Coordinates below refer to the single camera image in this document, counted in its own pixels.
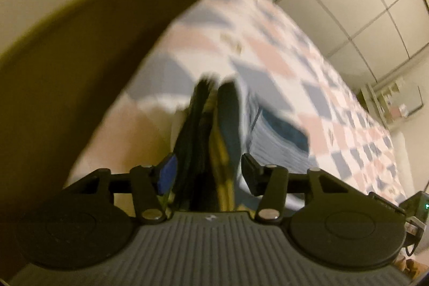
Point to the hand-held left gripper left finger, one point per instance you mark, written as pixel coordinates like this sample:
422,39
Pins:
167,172

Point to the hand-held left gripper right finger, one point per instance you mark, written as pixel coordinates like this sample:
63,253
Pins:
249,170

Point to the blue white striped garment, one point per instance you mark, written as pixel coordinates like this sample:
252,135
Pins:
280,145

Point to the dark garment with yellow stripe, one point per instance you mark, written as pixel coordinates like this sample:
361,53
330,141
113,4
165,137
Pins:
197,128

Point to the small shelf unit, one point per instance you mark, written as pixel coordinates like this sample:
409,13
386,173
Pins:
390,101

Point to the patchwork blanket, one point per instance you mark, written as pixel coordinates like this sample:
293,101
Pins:
268,48

